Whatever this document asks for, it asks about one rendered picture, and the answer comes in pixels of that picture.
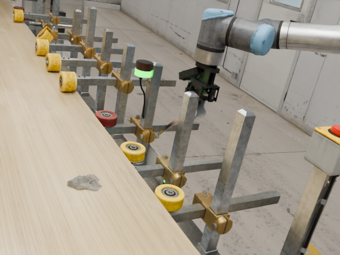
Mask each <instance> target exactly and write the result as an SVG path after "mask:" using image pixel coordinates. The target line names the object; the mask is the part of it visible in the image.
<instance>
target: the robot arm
mask: <svg viewBox="0 0 340 255"><path fill-rule="evenodd" d="M201 21H202V22H201V27H200V31H199V36H198V41H197V46H196V49H195V53H194V60H195V61H196V63H195V65H196V67H194V68H191V69H188V70H183V71H182V72H179V79H181V80H184V81H188V80H189V81H188V85H187V87H186V88H185V92H187V91H194V92H195V93H196V94H197V95H198V96H199V100H198V104H197V108H196V113H195V117H194V119H195V118H196V117H197V116H198V115H201V116H205V115H206V109H205V107H204V104H205V101H208V102H213V101H215V102H216V101H217V97H218V93H219V89H220V87H219V86H218V85H216V84H215V83H214V80H215V76H216V73H219V72H220V69H219V68H217V67H218V66H219V65H221V62H222V58H223V54H224V51H225V47H226V46H227V47H231V48H235V49H238V50H242V51H245V52H249V53H252V54H254V55H260V56H264V55H266V54H267V53H268V52H269V50H270V49H280V50H281V49H287V50H298V51H309V52H320V53H331V54H340V25H332V24H316V23H301V22H287V21H280V20H272V19H261V20H258V21H250V20H246V19H242V18H238V17H234V12H233V11H228V10H222V9H206V10H205V11H204V13H203V17H202V19H201ZM216 90H217V95H216V98H215V93H216Z"/></svg>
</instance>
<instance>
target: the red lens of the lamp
mask: <svg viewBox="0 0 340 255"><path fill-rule="evenodd" d="M136 68H137V69H140V70H143V71H152V69H153V64H151V65H147V64H142V63H139V62H138V61H136Z"/></svg>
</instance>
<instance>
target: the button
mask: <svg viewBox="0 0 340 255"><path fill-rule="evenodd" d="M331 131H332V132H333V133H334V134H335V135H337V136H340V125H333V126H332V127H331Z"/></svg>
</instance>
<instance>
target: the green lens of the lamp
mask: <svg viewBox="0 0 340 255"><path fill-rule="evenodd" d="M134 74H135V75H136V76H138V77H143V78H150V77H151V75H152V71H149V72H146V71H140V70H137V69H136V68H135V73H134Z"/></svg>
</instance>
